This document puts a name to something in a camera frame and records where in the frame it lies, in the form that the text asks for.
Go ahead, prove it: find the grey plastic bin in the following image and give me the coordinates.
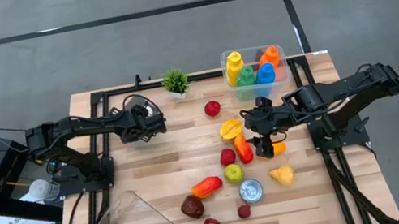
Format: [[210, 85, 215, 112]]
[[106, 93, 169, 149]]

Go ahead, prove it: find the red apple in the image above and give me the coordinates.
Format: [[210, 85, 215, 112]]
[[203, 98, 223, 119], [217, 146, 238, 167]]

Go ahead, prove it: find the orange yellow mango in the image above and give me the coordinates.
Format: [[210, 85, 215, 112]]
[[270, 140, 289, 157]]

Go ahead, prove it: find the black cart crossbar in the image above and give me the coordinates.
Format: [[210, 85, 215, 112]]
[[0, 176, 67, 224]]

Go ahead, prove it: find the dark brown crinkled fruit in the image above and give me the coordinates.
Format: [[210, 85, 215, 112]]
[[178, 192, 207, 222]]

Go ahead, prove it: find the thin yellow cable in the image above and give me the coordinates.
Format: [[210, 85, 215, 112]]
[[0, 166, 32, 192]]

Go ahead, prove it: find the clear rectangular plastic bin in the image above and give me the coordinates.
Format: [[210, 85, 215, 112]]
[[218, 40, 295, 104]]

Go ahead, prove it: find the green apple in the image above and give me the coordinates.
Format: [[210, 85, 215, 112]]
[[222, 162, 246, 186]]

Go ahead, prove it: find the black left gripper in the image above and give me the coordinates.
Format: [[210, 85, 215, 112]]
[[114, 99, 170, 148]]

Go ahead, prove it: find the small red pomegranate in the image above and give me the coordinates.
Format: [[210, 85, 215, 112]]
[[236, 203, 253, 220]]

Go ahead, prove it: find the yellow squeeze bottle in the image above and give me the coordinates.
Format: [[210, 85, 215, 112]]
[[222, 50, 249, 88]]

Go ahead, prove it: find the blue squeeze bottle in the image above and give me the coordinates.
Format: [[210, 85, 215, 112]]
[[252, 60, 281, 99]]

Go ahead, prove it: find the small green potted plant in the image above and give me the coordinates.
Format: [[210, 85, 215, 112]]
[[158, 65, 194, 103]]

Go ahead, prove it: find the silver tin can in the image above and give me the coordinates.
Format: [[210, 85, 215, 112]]
[[237, 176, 266, 207]]

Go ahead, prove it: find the green squeeze bottle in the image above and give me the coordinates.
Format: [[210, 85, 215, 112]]
[[233, 64, 260, 101]]

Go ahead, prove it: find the orange squeeze bottle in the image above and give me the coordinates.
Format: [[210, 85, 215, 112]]
[[256, 45, 283, 73]]

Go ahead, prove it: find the black aluminium table frame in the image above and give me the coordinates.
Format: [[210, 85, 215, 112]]
[[30, 40, 399, 224]]

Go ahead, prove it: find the yellow pear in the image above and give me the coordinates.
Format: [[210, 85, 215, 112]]
[[268, 163, 298, 189]]

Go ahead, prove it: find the yellow orange fruit half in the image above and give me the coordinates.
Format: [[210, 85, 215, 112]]
[[217, 117, 246, 144]]

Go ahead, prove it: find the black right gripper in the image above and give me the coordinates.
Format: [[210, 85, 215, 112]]
[[237, 92, 295, 162]]

